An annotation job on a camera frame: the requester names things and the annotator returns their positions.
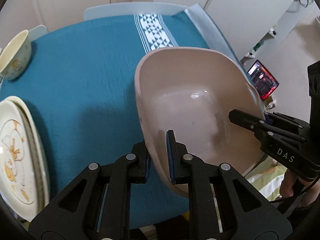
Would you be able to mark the teal blue tablecloth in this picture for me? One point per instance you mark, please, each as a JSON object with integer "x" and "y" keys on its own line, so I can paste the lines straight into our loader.
{"x": 79, "y": 88}

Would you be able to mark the tablet with red screen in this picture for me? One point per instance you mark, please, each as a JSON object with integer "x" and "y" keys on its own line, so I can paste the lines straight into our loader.
{"x": 263, "y": 81}

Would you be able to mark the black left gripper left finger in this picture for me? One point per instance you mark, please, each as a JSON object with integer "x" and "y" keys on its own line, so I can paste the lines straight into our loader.
{"x": 96, "y": 204}

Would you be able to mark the pink square bowl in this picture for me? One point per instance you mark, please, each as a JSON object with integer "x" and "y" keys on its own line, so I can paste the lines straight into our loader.
{"x": 191, "y": 91}

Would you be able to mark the white refrigerator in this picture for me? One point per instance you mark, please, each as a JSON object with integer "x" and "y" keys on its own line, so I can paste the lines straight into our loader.
{"x": 243, "y": 22}

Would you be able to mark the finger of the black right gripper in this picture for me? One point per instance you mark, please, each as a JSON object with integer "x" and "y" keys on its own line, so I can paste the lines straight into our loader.
{"x": 252, "y": 122}

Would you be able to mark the plain white plate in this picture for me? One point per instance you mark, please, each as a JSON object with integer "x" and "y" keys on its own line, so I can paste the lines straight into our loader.
{"x": 41, "y": 156}

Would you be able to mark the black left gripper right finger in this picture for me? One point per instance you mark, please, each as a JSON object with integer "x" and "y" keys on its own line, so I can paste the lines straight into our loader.
{"x": 222, "y": 203}

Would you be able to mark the white plate with duck print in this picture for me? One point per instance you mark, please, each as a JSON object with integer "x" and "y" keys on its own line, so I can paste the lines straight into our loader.
{"x": 21, "y": 180}

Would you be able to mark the cream yellow bowl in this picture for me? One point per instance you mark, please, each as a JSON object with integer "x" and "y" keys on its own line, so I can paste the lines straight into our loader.
{"x": 16, "y": 56}

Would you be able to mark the green striped bedsheet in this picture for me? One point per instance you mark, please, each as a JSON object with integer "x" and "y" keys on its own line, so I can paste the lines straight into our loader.
{"x": 267, "y": 178}

